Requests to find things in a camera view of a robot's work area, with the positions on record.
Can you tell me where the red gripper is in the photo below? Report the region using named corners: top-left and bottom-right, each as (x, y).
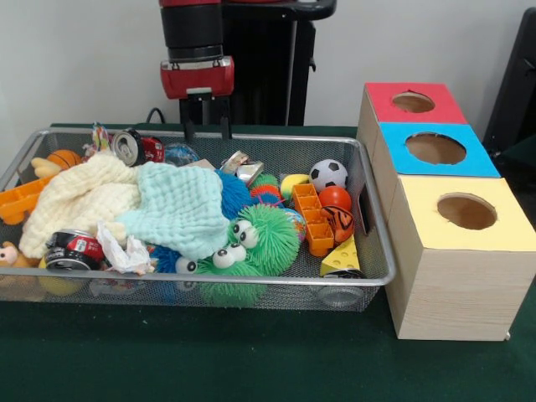
top-left (160, 56), bottom-right (236, 144)

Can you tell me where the mint green muslin cloth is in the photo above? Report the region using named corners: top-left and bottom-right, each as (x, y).
top-left (117, 161), bottom-right (231, 260)

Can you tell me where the shallow clear mesh bin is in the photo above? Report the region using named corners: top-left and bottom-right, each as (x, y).
top-left (0, 127), bottom-right (397, 312)

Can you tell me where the wooden box with three holes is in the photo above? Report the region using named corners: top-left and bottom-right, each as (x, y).
top-left (358, 81), bottom-right (536, 342)

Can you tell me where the large green spiky ball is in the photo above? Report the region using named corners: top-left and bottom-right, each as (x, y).
top-left (230, 201), bottom-right (301, 276)

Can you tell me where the small soccer ball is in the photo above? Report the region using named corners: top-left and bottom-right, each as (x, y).
top-left (310, 159), bottom-right (349, 193)

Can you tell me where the orange toy block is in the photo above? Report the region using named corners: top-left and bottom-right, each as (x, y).
top-left (292, 183), bottom-right (336, 256)

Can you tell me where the small red ball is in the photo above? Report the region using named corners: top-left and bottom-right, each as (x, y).
top-left (318, 185), bottom-right (353, 212)

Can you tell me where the cream muslin cloth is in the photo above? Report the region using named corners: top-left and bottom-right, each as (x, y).
top-left (18, 151), bottom-right (143, 259)

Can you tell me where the small green spiky ball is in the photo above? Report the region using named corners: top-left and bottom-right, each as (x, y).
top-left (195, 245), bottom-right (260, 307)

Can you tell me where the red and black soda can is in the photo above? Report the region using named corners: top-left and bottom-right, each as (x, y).
top-left (44, 229), bottom-right (106, 272)

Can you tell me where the yellow cheese wedge toy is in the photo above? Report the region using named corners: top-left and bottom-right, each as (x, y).
top-left (320, 234), bottom-right (362, 277)

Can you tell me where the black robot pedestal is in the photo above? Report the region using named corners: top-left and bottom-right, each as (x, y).
top-left (170, 13), bottom-right (317, 126)

